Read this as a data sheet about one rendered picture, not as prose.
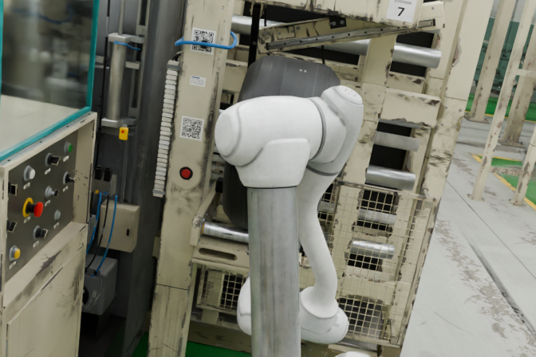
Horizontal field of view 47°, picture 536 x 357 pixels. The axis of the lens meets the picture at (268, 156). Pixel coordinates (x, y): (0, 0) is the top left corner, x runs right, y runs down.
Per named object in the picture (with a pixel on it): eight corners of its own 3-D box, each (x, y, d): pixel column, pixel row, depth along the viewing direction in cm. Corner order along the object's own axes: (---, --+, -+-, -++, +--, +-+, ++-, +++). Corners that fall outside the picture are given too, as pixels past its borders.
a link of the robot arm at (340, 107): (325, 141, 146) (277, 143, 138) (354, 75, 136) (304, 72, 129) (355, 177, 137) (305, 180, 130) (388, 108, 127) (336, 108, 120)
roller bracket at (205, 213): (188, 246, 206) (191, 219, 203) (211, 203, 244) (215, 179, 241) (198, 248, 206) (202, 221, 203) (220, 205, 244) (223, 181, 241)
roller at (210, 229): (199, 235, 208) (201, 221, 208) (201, 232, 213) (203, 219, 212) (301, 255, 206) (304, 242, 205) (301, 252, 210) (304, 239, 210)
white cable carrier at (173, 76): (152, 195, 216) (167, 60, 201) (156, 190, 221) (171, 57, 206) (165, 198, 216) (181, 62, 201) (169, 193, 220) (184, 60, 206)
